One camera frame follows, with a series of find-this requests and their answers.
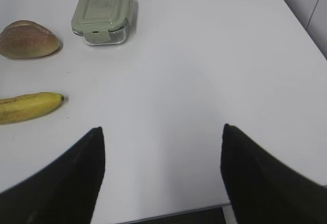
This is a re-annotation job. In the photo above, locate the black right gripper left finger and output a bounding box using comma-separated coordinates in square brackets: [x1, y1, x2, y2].
[1, 127, 105, 223]

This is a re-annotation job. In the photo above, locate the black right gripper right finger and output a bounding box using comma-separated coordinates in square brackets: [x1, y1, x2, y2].
[220, 124, 326, 223]

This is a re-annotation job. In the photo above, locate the yellow banana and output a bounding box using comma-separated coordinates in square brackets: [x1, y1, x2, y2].
[1, 92, 64, 125]

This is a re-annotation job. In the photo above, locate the brown bread roll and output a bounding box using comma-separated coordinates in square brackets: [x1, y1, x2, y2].
[1, 20, 61, 59]

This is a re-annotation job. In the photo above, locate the green lid glass food container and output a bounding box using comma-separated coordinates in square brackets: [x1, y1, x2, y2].
[71, 0, 134, 46]

